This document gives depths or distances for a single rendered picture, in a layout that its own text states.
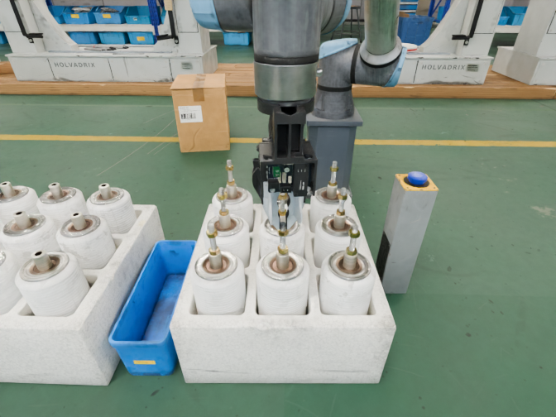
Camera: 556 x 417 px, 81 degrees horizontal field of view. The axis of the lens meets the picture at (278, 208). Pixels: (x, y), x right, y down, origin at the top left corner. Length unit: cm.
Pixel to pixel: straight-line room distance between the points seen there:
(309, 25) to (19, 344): 70
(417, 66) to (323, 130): 168
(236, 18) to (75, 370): 68
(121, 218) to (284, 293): 45
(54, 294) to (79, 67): 247
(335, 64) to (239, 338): 84
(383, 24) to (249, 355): 83
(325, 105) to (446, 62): 177
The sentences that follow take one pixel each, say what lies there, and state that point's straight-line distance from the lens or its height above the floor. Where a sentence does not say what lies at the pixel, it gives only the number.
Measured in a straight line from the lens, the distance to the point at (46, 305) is 72.
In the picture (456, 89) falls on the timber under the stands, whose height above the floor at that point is 6.
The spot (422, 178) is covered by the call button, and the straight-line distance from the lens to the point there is 75.
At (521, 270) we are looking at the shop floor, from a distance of 117.
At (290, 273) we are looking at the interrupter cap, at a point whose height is 25.
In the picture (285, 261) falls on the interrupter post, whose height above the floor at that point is 27.
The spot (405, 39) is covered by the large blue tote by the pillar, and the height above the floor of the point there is 12.
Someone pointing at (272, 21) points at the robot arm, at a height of 63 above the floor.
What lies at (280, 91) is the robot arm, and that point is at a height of 56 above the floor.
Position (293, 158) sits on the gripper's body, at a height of 49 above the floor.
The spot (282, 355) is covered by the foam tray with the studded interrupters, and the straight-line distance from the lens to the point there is 66.
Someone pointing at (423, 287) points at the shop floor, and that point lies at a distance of 98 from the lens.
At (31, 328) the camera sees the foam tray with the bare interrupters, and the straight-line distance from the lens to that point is 73.
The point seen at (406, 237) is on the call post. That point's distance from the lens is 81.
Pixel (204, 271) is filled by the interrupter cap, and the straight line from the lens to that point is 59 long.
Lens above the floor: 66
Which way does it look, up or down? 34 degrees down
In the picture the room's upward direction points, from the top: straight up
